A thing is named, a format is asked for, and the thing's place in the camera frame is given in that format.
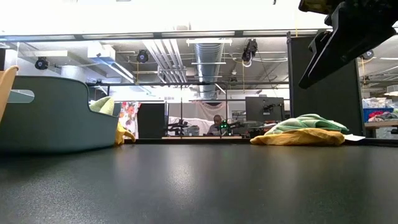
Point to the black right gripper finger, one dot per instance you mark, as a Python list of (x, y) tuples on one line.
[(318, 40), (348, 40)]

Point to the mint green towel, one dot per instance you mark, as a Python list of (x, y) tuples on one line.
[(306, 123)]

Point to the sage green towel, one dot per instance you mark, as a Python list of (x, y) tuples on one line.
[(104, 105)]

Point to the blue-grey plastic basket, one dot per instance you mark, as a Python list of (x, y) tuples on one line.
[(56, 118)]

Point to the black room partition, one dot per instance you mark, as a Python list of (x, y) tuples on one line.
[(326, 105)]

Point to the blue storage bin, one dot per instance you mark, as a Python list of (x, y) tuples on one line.
[(377, 111)]

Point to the black computer monitor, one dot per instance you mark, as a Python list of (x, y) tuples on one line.
[(264, 109)]

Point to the white towel tag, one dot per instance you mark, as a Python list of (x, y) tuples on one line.
[(354, 137)]

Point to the orange towel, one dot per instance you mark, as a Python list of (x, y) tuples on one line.
[(298, 137)]

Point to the background robot with green lights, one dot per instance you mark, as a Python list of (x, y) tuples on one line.
[(228, 126)]

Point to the grey hanging cloth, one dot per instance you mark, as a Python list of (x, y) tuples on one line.
[(208, 109)]

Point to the person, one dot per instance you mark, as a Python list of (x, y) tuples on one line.
[(216, 126)]

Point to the white draped cloth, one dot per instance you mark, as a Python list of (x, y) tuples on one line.
[(196, 124)]

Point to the black cabinet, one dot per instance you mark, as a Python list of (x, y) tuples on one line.
[(151, 121)]

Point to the black table mat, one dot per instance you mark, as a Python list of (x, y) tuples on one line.
[(199, 183)]

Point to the floral cloth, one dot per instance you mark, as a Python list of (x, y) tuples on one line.
[(129, 118)]

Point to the yellow towel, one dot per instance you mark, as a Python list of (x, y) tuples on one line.
[(122, 132)]

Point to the tan wooden object at edge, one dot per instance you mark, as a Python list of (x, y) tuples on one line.
[(5, 84)]

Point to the silver ventilation duct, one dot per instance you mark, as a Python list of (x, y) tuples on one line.
[(208, 68)]

